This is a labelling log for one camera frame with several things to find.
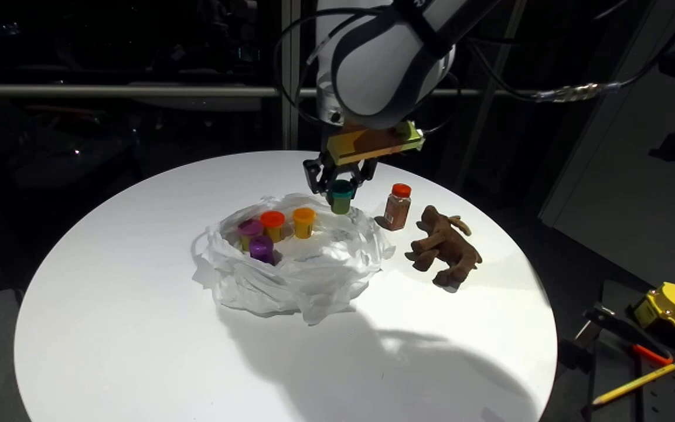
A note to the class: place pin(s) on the brown plush dog toy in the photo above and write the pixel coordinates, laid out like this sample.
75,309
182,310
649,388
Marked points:
451,247

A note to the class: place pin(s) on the grey window post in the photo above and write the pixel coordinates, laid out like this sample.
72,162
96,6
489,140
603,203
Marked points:
290,48

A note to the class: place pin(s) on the magenta lid dough tub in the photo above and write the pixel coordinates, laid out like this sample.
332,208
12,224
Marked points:
249,231

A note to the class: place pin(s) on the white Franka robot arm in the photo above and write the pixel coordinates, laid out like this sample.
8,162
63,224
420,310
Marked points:
386,61

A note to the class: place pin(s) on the teal lid dough tub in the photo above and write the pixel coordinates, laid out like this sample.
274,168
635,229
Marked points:
340,197

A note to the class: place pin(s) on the dark purple lid dough tub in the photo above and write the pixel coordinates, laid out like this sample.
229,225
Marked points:
262,250

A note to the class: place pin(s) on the red lid spice jar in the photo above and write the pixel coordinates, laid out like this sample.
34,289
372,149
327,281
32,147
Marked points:
396,209

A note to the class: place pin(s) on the orange lid dough tub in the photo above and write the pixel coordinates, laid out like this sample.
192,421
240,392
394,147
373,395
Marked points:
272,224

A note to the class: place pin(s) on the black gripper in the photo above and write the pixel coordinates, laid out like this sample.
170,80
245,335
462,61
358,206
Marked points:
349,165

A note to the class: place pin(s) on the metal window railing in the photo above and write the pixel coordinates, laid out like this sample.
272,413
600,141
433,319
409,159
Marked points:
119,91

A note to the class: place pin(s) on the yellow lid dough tub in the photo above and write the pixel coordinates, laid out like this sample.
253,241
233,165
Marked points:
303,222

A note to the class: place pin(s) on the white plastic bag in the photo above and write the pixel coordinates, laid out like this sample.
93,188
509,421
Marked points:
314,274

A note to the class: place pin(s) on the yellow pencil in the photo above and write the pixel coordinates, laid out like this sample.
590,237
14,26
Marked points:
633,383

